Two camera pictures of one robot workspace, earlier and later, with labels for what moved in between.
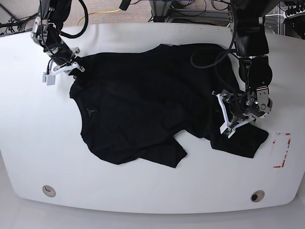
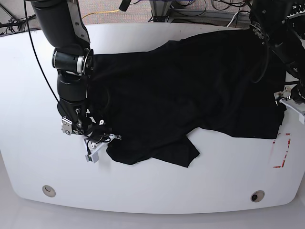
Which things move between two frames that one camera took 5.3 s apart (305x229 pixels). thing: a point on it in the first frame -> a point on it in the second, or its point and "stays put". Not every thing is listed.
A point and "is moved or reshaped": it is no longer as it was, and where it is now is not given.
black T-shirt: x=151 y=104 is moved or reshaped
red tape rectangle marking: x=288 y=145 stays put
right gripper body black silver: x=257 y=103 -> x=298 y=93
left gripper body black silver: x=60 y=54 -> x=82 y=120
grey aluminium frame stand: x=160 y=8 stays put
